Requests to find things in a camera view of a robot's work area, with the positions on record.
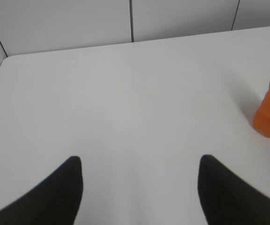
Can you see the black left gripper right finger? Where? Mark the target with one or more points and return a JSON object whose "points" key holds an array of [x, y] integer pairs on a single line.
{"points": [[226, 199]]}

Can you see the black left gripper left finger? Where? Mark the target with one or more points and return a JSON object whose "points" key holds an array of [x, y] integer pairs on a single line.
{"points": [[54, 201]]}

